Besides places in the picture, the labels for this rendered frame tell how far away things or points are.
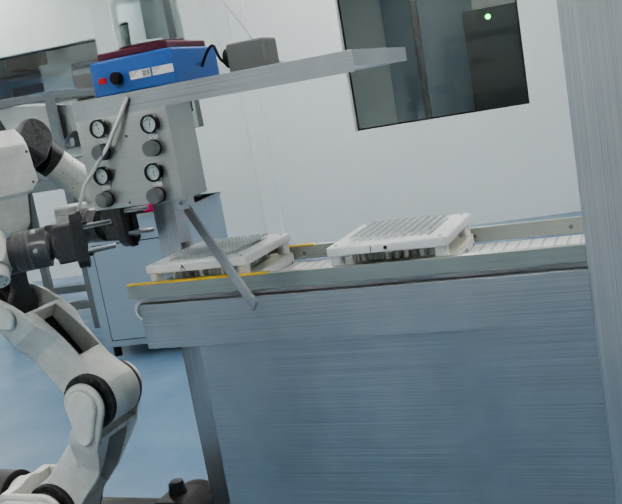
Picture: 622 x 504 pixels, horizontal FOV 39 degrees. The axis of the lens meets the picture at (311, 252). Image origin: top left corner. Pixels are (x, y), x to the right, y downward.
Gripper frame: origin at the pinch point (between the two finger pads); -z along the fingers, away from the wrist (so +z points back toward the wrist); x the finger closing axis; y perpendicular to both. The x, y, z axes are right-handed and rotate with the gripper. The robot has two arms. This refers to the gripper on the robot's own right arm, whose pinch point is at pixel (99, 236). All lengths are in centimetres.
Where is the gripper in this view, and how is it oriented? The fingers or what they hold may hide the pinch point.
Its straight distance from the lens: 197.7
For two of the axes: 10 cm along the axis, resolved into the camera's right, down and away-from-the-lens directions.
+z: -9.7, 2.0, -1.6
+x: 1.8, 9.7, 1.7
